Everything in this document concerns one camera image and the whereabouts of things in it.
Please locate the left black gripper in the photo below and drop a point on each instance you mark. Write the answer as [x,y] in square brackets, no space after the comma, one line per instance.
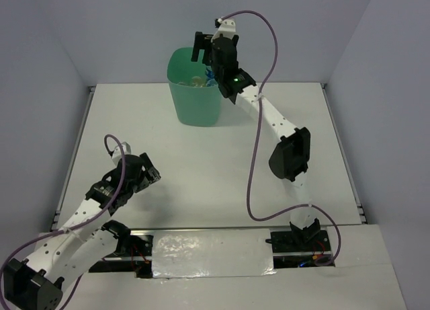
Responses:
[149,175]

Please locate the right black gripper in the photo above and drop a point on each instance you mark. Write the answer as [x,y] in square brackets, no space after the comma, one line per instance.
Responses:
[202,41]

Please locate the small bottle blue cap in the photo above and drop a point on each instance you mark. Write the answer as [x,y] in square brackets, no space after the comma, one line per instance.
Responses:
[210,78]

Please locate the small bottle yellow cap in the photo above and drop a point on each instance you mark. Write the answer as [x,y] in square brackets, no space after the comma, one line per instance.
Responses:
[197,81]

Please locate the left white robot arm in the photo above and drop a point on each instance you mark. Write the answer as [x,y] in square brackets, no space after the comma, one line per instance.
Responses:
[40,280]

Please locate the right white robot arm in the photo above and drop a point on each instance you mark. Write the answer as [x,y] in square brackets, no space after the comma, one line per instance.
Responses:
[291,154]

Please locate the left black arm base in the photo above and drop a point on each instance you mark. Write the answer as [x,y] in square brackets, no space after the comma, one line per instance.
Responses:
[137,260]

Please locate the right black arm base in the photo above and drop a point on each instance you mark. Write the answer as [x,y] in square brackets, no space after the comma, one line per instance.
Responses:
[288,254]

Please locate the green plastic bin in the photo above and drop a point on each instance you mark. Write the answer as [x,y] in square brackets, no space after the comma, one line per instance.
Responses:
[194,106]

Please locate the silver foil tape sheet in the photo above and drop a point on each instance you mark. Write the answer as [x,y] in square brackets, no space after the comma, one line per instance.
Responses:
[212,253]

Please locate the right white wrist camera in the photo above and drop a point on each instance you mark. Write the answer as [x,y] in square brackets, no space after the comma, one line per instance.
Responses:
[226,28]

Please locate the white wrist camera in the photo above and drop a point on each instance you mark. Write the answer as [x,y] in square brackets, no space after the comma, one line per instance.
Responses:
[226,28]
[122,149]

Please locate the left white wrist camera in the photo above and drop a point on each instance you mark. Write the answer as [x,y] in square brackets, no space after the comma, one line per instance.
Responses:
[122,149]

